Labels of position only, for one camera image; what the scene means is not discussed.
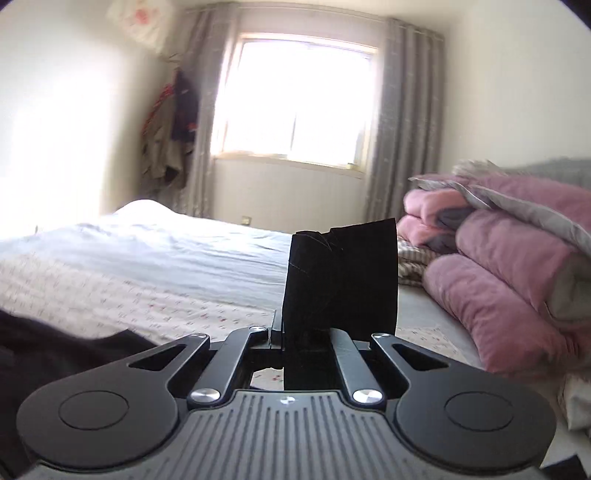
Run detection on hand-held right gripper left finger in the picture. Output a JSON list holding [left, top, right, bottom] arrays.
[[124, 309, 284, 408]]

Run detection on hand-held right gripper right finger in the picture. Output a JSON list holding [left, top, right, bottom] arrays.
[[328, 329, 452, 408]]

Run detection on black pants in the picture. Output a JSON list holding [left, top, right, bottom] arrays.
[[0, 217, 399, 477]]

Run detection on brown striped cloth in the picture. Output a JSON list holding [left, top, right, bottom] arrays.
[[397, 237, 459, 288]]

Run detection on bed with light blue sheet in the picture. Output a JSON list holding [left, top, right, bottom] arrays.
[[0, 199, 591, 462]]

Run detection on light pink folded blanket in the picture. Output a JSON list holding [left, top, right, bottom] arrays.
[[396, 188, 472, 252]]

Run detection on large folded pink quilt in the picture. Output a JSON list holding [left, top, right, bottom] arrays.
[[422, 209, 591, 376]]

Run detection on small pink grey-trimmed pillow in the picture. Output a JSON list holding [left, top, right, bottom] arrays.
[[409, 173, 468, 195]]

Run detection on grey patterned curtain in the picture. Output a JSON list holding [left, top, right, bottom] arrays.
[[182, 8, 232, 219], [364, 18, 446, 223]]

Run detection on hanging clothes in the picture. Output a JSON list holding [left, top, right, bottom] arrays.
[[139, 68, 200, 191]]

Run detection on window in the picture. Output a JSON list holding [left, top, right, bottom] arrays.
[[210, 34, 380, 171]]

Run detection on large pink grey-trimmed pillow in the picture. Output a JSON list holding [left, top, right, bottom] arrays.
[[459, 174, 591, 250]]

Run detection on white crumpled cloth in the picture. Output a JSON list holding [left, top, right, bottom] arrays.
[[556, 371, 591, 432]]

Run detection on dark printed cloth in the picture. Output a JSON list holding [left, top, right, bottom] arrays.
[[542, 455, 583, 480]]

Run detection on grey quilted headboard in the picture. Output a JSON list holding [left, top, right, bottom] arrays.
[[510, 157, 591, 186]]

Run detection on covered air conditioner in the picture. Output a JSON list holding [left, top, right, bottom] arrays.
[[105, 0, 175, 59]]

